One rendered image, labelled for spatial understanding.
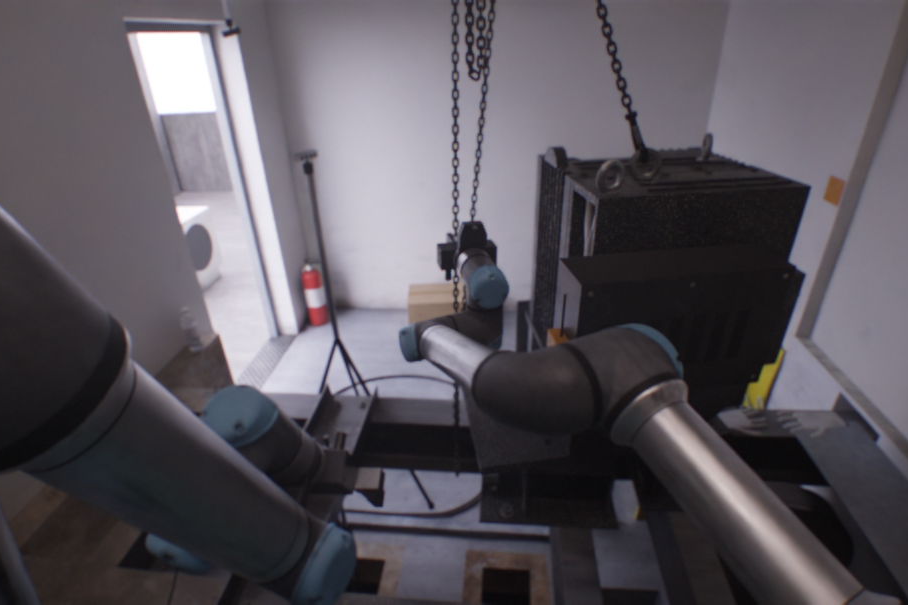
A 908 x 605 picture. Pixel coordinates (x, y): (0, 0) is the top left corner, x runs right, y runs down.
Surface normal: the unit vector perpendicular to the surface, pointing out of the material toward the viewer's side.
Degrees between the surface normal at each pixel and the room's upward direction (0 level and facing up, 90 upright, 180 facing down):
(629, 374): 31
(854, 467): 0
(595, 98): 90
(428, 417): 0
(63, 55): 90
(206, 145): 90
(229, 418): 25
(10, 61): 90
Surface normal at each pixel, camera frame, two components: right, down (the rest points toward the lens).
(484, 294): 0.22, 0.43
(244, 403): -0.22, -0.61
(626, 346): 0.06, -0.77
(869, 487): -0.03, -0.88
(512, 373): -0.53, -0.53
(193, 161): -0.09, 0.48
